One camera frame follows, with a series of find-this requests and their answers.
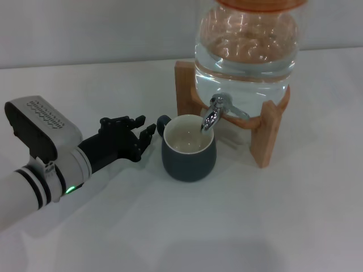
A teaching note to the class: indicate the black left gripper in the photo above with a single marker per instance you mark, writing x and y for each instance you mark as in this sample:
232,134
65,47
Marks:
110,147

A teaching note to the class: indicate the glass water dispenser jar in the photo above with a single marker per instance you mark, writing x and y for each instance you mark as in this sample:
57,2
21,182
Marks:
246,62

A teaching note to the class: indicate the orange dispenser lid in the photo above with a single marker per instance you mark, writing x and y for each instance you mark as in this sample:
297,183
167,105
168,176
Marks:
261,5

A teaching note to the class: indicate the wooden dispenser stand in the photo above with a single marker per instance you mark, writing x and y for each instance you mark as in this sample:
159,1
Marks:
185,93

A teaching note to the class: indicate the chrome faucet tap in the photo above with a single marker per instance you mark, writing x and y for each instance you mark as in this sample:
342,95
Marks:
211,117

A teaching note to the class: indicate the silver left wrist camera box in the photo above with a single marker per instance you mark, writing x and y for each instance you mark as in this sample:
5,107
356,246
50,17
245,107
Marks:
39,127

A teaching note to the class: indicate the black ceramic cup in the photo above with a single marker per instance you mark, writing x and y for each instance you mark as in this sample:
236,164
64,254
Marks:
187,164

